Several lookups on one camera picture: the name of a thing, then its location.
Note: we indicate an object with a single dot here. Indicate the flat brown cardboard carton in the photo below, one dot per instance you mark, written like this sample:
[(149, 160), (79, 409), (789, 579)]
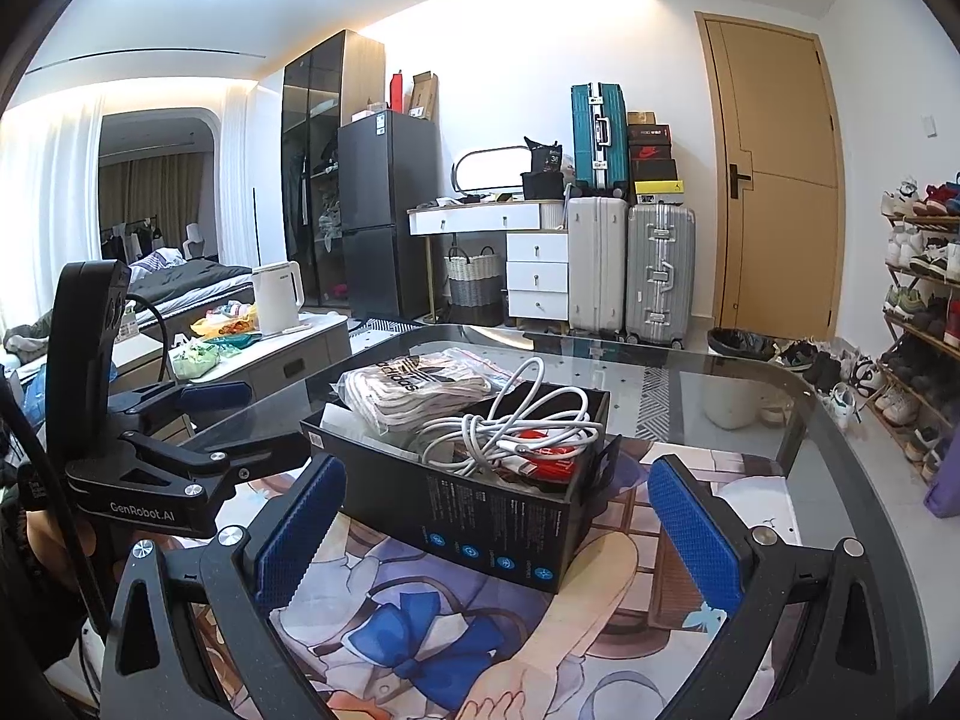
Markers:
[(424, 96)]

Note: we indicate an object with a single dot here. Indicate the bagged white striped socks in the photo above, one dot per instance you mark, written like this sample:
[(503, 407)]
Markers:
[(405, 390)]

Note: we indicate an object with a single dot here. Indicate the red and white plastic bag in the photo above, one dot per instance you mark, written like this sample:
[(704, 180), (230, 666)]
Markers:
[(559, 457)]

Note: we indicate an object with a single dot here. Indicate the red tall box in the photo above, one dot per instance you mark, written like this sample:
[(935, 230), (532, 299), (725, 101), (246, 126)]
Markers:
[(397, 91)]

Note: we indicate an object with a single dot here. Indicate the black box white label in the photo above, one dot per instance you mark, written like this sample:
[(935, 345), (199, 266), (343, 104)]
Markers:
[(649, 133)]

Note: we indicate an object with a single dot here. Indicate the white dressing table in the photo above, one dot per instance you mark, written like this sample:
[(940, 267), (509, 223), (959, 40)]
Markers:
[(536, 270)]

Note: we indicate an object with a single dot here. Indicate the teal suitcase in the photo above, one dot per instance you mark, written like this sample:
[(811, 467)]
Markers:
[(589, 139)]

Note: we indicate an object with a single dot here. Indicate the white electric kettle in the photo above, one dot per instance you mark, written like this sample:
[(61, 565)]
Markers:
[(276, 300)]

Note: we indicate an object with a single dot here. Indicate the green plastic bag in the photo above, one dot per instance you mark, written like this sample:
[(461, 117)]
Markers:
[(196, 360)]

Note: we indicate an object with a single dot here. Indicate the black paper bag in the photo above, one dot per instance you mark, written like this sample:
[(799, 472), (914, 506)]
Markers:
[(544, 156)]

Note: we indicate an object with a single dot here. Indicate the woven laundry basket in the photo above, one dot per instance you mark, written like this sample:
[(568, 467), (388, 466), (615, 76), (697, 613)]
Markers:
[(474, 281)]

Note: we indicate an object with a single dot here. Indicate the grey sideboard cabinet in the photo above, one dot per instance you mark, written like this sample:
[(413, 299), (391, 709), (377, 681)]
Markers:
[(292, 364)]

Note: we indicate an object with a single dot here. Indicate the trash bin with black liner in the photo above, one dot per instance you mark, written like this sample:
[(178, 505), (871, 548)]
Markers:
[(739, 345)]

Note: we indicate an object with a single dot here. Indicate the white suitcase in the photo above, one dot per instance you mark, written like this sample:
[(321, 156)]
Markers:
[(596, 270)]

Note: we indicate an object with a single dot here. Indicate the black cardboard box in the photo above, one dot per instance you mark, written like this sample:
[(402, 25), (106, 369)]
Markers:
[(480, 517)]

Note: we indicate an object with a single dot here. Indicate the brown cardboard box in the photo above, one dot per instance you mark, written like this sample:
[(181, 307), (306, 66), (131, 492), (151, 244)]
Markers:
[(642, 118)]

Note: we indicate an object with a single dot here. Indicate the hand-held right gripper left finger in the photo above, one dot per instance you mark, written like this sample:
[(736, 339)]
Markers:
[(300, 532)]

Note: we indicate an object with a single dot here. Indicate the scattered sneakers group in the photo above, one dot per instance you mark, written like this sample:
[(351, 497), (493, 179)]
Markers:
[(825, 375)]

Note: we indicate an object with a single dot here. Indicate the white curtain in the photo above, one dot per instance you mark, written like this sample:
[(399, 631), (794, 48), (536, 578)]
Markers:
[(45, 202)]

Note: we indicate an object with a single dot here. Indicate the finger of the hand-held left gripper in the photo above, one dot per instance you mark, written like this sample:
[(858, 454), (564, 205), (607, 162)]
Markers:
[(247, 459), (217, 397)]

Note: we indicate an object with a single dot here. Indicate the oval mirror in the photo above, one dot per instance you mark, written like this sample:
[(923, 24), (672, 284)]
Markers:
[(487, 169)]

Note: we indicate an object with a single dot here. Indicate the person's left hand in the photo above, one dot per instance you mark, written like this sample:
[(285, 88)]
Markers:
[(45, 544)]

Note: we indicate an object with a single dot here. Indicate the black storage box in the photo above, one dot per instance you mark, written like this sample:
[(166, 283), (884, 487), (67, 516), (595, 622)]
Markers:
[(541, 186)]

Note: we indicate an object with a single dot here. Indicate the dark grey refrigerator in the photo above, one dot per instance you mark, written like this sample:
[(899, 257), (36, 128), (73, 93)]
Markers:
[(386, 202)]

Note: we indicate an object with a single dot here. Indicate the shoe rack with shoes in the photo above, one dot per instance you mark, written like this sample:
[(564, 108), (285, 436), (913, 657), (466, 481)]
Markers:
[(900, 247)]

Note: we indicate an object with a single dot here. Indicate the tan wooden door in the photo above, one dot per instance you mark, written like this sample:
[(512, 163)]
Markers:
[(780, 187)]

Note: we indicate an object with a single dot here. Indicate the purple bag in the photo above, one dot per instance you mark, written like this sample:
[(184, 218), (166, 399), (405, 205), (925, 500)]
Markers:
[(945, 491)]

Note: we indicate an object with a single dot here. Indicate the wooden shoe rack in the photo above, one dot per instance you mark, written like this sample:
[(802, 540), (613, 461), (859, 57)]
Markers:
[(930, 221)]

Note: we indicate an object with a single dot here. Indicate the black white patterned rug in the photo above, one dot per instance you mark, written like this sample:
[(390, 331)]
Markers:
[(382, 326)]

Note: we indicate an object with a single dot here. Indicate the silver suitcase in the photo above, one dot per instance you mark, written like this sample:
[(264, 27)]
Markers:
[(660, 270)]

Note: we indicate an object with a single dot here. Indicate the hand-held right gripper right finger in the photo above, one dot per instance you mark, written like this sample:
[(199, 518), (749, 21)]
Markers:
[(694, 532)]

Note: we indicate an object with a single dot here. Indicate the colourful snack packets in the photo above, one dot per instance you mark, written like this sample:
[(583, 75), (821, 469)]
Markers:
[(225, 321)]

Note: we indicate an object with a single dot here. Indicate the tall glass door wardrobe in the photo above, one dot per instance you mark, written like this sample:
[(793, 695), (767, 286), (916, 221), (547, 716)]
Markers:
[(315, 127)]

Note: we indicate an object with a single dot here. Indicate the black box red logo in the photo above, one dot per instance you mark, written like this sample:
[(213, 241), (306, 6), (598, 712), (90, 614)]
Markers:
[(649, 151)]

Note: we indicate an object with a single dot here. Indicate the bed with grey bedding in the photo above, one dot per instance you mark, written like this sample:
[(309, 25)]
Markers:
[(191, 281)]

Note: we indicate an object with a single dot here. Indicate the black yellow shoe box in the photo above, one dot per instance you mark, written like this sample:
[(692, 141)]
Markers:
[(660, 192)]

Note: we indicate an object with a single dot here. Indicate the plain black shoe box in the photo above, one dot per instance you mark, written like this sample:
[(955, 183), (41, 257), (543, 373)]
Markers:
[(655, 170)]

